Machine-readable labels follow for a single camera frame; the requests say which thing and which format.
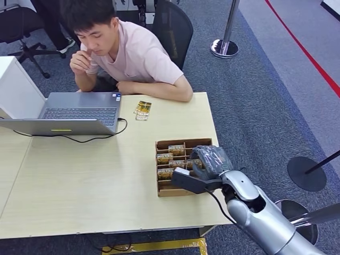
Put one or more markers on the person's left hand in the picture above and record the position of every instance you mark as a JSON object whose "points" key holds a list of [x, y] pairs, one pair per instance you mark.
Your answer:
{"points": [[124, 88]]}

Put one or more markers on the white box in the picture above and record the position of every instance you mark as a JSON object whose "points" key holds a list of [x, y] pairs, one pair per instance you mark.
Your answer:
{"points": [[16, 91]]}

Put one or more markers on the white panel black edge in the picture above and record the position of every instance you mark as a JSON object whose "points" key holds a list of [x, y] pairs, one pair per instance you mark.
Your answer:
{"points": [[333, 5]]}

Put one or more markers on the person's right hand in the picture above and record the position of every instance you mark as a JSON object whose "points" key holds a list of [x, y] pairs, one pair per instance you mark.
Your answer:
{"points": [[79, 62]]}

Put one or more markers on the chrome stanchion post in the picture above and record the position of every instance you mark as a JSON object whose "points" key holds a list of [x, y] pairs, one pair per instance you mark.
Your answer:
{"points": [[224, 47]]}

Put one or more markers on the person's right forearm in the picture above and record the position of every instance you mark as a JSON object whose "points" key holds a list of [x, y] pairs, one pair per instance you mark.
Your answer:
{"points": [[84, 82]]}

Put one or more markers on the person in background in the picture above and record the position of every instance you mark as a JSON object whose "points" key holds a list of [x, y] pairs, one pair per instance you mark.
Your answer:
{"points": [[50, 24]]}

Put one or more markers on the black swivel office chair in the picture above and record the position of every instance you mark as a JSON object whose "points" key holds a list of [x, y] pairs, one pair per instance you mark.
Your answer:
{"points": [[16, 24]]}

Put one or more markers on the person's left forearm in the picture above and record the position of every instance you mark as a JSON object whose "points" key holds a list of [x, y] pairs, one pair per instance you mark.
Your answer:
{"points": [[159, 92]]}

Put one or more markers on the black mesh office chair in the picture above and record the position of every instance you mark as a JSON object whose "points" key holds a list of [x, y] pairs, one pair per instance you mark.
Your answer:
{"points": [[173, 31]]}

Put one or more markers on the yellow floor tape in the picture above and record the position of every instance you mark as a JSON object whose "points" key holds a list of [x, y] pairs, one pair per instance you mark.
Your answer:
{"points": [[159, 245]]}

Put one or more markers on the grey laptop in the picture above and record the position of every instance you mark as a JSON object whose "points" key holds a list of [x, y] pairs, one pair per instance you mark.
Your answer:
{"points": [[79, 112]]}

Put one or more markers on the white table leg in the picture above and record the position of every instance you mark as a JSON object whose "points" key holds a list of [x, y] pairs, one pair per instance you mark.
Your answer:
{"points": [[207, 230]]}

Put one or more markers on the chrome stanchion with mirror base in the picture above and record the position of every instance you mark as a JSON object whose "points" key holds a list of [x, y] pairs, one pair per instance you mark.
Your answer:
{"points": [[305, 211]]}

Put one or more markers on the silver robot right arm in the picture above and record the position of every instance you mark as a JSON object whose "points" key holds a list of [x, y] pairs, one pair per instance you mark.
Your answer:
{"points": [[265, 221]]}

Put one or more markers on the dark equipment stand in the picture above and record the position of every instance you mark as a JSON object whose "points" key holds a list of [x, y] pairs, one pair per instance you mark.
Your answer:
{"points": [[142, 12]]}

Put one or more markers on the black round stanchion base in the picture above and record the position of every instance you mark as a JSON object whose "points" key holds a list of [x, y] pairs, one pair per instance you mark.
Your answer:
{"points": [[305, 176]]}

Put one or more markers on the brown cardboard divider tray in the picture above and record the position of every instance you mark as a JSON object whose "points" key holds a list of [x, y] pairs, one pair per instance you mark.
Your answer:
{"points": [[164, 191]]}

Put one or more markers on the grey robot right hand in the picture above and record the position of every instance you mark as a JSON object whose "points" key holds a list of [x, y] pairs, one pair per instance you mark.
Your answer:
{"points": [[212, 162]]}

